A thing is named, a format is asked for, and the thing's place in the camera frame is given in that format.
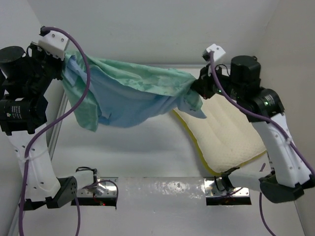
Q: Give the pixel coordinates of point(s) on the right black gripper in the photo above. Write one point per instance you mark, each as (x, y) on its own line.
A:
(202, 84)

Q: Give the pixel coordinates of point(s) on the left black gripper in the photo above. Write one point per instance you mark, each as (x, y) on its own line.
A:
(36, 52)

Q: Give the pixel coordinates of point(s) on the cream pillow with yellow edge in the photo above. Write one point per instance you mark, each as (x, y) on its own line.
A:
(224, 139)

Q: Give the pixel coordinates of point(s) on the green and blue pillowcase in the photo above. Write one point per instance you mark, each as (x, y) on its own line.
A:
(124, 95)

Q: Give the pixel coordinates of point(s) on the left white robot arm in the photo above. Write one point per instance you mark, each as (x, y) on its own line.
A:
(25, 75)

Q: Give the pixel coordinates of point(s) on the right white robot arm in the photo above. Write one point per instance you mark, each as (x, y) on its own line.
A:
(290, 175)

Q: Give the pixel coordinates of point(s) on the white front cover board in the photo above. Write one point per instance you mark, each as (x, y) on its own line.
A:
(165, 207)

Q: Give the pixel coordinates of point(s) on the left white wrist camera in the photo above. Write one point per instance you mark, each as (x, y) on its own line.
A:
(54, 43)

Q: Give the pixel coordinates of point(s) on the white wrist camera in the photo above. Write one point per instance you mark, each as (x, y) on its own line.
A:
(218, 53)
(54, 43)

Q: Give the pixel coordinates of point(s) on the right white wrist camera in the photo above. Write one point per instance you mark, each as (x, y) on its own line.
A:
(218, 53)

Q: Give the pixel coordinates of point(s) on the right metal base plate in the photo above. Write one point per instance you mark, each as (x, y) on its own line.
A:
(215, 189)

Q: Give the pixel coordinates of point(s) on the metal base plate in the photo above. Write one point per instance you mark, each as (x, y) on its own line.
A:
(105, 187)
(215, 189)

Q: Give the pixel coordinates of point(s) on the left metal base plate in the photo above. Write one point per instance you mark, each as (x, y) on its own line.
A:
(105, 187)

